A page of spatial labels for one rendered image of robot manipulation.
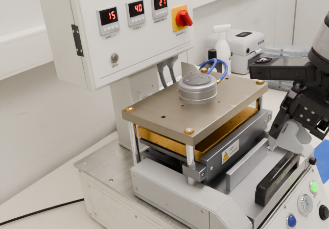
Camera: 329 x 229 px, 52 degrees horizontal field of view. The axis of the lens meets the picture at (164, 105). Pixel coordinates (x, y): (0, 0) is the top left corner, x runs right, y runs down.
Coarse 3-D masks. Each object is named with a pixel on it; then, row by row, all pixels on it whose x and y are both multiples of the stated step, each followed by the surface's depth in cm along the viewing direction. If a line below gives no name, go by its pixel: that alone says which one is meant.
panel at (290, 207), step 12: (312, 168) 76; (312, 180) 74; (300, 192) 71; (312, 192) 74; (288, 204) 68; (324, 204) 77; (276, 216) 64; (288, 216) 66; (300, 216) 70; (312, 216) 73; (264, 228) 62; (276, 228) 64; (288, 228) 66; (300, 228) 69; (312, 228) 72; (324, 228) 75
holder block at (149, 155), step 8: (144, 152) 74; (240, 152) 73; (160, 160) 71; (168, 160) 71; (176, 160) 70; (232, 160) 71; (176, 168) 69; (224, 168) 70; (216, 176) 68; (208, 184) 66
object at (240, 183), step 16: (256, 144) 78; (240, 160) 66; (256, 160) 70; (272, 160) 72; (304, 160) 71; (224, 176) 68; (240, 176) 66; (256, 176) 68; (288, 176) 67; (224, 192) 64; (240, 192) 64; (272, 192) 63; (240, 208) 60; (256, 208) 60; (272, 208) 63; (256, 224) 59
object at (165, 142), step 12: (252, 108) 75; (228, 120) 71; (240, 120) 70; (144, 132) 71; (156, 132) 69; (216, 132) 67; (228, 132) 67; (156, 144) 70; (168, 144) 67; (180, 144) 64; (204, 144) 63; (216, 144) 64; (180, 156) 66
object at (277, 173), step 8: (288, 152) 67; (280, 160) 65; (288, 160) 65; (296, 160) 67; (272, 168) 64; (280, 168) 63; (288, 168) 65; (272, 176) 61; (280, 176) 62; (264, 184) 59; (272, 184) 60; (256, 192) 60; (264, 192) 59; (256, 200) 61; (264, 200) 59
